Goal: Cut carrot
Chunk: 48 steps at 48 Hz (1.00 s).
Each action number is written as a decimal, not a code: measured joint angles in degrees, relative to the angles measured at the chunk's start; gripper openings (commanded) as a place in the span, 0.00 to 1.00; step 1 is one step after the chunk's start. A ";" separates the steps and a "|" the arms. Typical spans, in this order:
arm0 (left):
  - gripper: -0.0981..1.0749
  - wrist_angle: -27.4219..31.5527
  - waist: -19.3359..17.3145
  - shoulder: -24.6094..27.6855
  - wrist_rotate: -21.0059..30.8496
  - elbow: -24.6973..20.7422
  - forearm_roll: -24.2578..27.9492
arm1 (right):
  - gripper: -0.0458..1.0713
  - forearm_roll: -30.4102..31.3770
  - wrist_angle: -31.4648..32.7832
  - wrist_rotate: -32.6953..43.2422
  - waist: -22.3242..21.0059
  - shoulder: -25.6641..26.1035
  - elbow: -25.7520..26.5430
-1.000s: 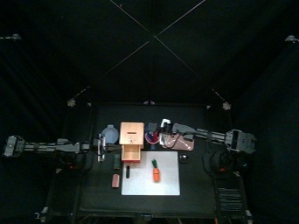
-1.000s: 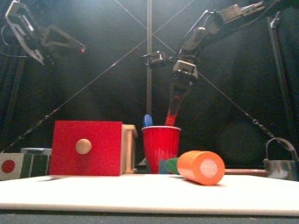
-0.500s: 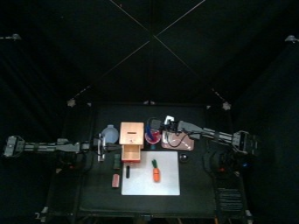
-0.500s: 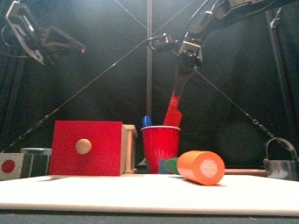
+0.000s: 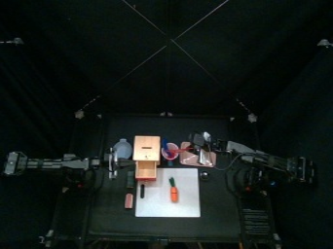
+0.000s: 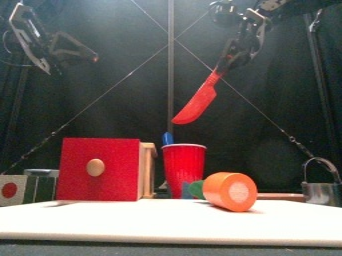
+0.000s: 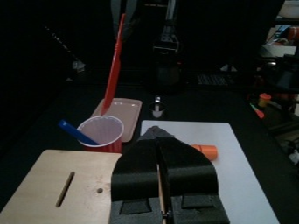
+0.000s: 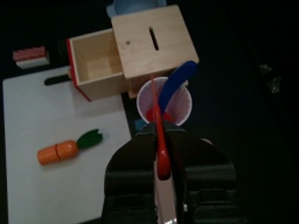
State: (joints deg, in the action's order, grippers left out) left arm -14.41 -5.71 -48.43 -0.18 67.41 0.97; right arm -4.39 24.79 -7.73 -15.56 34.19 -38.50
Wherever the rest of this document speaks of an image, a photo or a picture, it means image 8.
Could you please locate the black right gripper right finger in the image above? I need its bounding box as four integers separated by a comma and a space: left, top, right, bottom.
163, 121, 249, 224

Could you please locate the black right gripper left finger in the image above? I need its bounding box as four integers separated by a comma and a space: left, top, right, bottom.
102, 122, 162, 224

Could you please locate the red toy knife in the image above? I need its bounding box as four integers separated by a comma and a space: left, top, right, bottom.
149, 73, 174, 181

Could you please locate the toy carrot piece with leaves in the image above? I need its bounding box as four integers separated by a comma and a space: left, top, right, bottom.
57, 128, 106, 161

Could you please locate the orange toy carrot tip piece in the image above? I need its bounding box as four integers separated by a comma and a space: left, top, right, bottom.
37, 143, 63, 166

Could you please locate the small blue flat piece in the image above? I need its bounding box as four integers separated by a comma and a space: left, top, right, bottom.
134, 118, 150, 132

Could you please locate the red plastic cup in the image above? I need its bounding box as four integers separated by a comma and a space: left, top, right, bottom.
135, 76, 194, 127

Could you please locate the white cutting board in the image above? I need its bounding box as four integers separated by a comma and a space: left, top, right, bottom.
2, 65, 134, 224

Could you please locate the wooden drawer with red front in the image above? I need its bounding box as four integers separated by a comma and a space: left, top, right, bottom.
65, 28, 130, 102

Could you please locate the blue toy utensil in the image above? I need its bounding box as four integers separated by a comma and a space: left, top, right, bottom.
157, 59, 199, 115

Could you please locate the red striped nigiri sushi toy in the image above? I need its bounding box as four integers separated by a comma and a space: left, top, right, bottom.
12, 45, 51, 70

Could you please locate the wooden box with slot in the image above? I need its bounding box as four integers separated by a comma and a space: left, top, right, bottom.
110, 3, 202, 99

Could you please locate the blue toy pot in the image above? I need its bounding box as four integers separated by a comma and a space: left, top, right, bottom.
106, 0, 169, 18

